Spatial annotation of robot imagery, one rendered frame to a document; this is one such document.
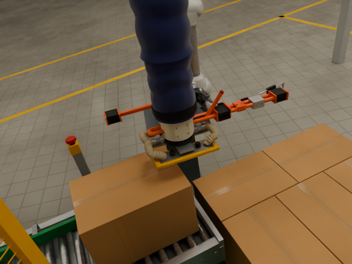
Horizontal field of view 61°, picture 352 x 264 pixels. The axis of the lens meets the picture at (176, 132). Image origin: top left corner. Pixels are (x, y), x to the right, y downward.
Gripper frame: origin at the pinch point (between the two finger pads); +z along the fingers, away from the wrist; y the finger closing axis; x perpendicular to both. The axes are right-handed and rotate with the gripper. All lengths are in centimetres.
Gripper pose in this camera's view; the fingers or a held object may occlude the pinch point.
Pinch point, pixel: (212, 109)
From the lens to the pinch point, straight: 164.3
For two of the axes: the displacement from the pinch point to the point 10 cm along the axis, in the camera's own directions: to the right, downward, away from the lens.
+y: 1.5, 7.9, 5.9
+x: -9.0, 3.6, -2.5
